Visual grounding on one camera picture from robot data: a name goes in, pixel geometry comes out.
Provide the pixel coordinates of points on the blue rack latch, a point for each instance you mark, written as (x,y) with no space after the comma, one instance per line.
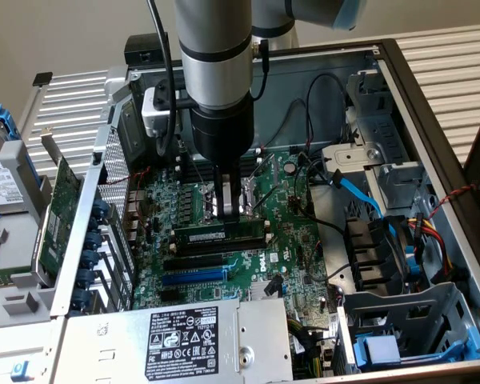
(21,371)

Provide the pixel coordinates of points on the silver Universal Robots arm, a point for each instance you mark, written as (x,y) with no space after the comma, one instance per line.
(216,40)

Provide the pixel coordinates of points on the black clamp block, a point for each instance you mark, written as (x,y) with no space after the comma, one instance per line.
(142,46)

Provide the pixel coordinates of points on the silver chipset heatsink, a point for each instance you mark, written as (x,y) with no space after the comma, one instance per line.
(258,290)

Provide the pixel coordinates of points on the blue disk carrier rail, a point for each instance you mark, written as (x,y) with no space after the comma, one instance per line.
(6,120)

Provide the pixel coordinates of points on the small black end cap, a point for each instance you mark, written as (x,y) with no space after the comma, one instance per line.
(42,78)

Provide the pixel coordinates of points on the blue fan clip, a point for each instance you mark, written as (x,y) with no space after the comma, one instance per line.
(415,264)

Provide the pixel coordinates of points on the metal CPU socket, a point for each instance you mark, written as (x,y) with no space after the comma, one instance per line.
(249,196)

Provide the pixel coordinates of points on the grey hard drive caddy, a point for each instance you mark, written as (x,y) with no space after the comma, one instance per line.
(20,248)

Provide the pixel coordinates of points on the silver power supply unit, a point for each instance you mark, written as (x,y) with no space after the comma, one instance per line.
(124,352)

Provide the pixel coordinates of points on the blue disk tray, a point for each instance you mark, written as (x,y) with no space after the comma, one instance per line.
(380,348)

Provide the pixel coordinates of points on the black RAM slot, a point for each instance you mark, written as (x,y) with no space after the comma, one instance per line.
(185,164)
(186,169)
(220,245)
(184,158)
(188,175)
(220,250)

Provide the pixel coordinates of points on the silver hard disk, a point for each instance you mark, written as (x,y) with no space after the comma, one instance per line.
(0,184)

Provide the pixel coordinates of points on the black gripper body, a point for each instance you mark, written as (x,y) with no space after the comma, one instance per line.
(222,132)

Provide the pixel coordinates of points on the blue card latch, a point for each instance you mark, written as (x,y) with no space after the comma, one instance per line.
(100,208)
(86,277)
(81,298)
(93,240)
(90,258)

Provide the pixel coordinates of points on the black expansion slot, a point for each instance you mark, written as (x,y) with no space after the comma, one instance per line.
(192,262)

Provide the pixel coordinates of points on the open grey PC case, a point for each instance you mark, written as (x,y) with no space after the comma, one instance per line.
(288,76)

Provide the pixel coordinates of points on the silver locking lever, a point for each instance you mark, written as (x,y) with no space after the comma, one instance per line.
(269,198)
(262,166)
(198,174)

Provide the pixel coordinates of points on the metal port block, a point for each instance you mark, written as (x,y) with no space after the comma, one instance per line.
(135,200)

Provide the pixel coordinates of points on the black case fan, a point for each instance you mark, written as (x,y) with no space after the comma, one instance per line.
(368,256)

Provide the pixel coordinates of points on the grey disk bay cage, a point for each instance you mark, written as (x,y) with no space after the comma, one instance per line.
(424,304)

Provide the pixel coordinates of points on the green Dell motherboard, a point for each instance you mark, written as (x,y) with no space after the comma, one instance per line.
(240,284)

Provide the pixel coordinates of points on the round coin battery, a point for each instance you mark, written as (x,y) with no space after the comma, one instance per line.
(290,166)

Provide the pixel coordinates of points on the green graphics card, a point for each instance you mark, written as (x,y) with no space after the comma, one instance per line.
(60,224)

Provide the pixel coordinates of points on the silver metal bracket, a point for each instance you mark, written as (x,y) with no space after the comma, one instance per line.
(344,158)

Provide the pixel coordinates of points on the blue expansion slot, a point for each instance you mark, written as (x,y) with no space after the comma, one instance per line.
(192,277)

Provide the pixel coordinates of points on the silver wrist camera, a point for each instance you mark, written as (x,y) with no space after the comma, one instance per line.
(154,120)

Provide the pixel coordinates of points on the grey optical drive cage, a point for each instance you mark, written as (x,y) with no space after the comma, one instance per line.
(400,180)

